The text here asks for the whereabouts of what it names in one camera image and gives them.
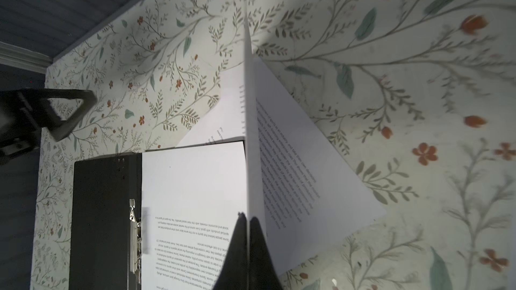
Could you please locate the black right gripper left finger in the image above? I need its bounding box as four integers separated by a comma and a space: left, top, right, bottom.
213, 213, 248, 290

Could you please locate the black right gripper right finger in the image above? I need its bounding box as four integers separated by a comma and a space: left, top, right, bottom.
249, 217, 282, 290

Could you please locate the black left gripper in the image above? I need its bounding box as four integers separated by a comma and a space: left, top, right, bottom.
1, 89, 98, 165

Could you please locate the white printed sheet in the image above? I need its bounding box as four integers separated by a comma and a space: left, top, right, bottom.
141, 141, 247, 289
180, 33, 386, 274

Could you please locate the orange folder black inside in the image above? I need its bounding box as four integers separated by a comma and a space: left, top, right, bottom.
69, 153, 142, 289

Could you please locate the floral table mat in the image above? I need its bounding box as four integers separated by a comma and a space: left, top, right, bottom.
29, 0, 515, 289

